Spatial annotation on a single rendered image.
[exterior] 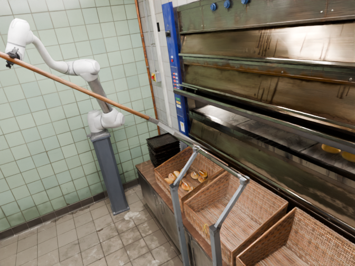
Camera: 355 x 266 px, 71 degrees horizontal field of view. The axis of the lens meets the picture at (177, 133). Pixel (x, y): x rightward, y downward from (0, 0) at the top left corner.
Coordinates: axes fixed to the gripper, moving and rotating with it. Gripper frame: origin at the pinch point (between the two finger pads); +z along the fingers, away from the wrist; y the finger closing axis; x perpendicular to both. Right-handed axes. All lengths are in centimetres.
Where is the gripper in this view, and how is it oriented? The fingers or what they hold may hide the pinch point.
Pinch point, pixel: (10, 58)
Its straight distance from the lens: 170.1
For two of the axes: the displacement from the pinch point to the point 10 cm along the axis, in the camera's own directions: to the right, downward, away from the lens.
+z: 4.8, 3.0, -8.2
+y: -4.3, 9.0, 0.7
